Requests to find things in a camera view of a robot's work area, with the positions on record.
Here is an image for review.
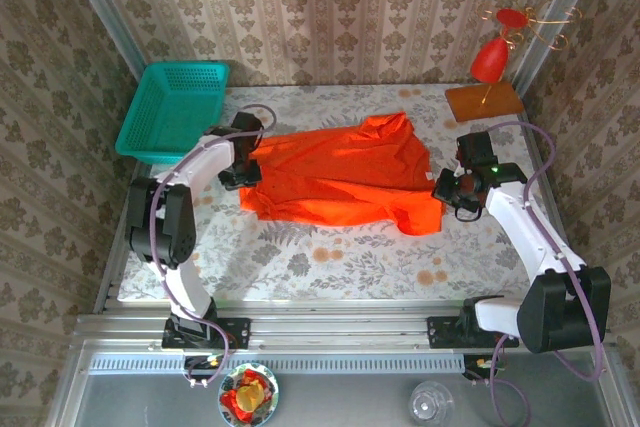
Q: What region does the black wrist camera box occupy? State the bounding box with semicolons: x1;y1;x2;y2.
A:
231;111;265;140
455;131;495;169

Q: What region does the orange t-shirt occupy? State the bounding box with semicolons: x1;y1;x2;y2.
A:
238;110;447;238

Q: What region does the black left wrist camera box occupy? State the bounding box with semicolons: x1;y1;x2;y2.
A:
231;111;265;140

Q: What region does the teal plastic basket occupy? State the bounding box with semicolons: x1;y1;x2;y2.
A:
114;61;232;166

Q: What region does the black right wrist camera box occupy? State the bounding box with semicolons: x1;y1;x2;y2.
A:
455;131;495;169

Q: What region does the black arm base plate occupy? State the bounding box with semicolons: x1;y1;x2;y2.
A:
426;314;521;351
161;315;252;351

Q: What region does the patterned bowl with snacks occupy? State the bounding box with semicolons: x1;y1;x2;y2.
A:
217;361;281;427

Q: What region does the aluminium frame post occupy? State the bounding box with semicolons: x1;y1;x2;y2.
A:
511;0;610;94
56;0;147;81

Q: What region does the clear glass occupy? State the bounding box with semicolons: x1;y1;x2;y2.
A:
408;380;456;427

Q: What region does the floral tablecloth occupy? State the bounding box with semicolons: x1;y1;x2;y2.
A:
117;83;574;304

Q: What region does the wire stand with wooden base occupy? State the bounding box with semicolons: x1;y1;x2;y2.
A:
443;0;584;124

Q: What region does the aluminium rail frame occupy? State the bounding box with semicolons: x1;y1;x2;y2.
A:
73;298;612;349

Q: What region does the grey slotted cable duct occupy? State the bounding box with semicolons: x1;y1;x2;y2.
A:
88;352;467;376

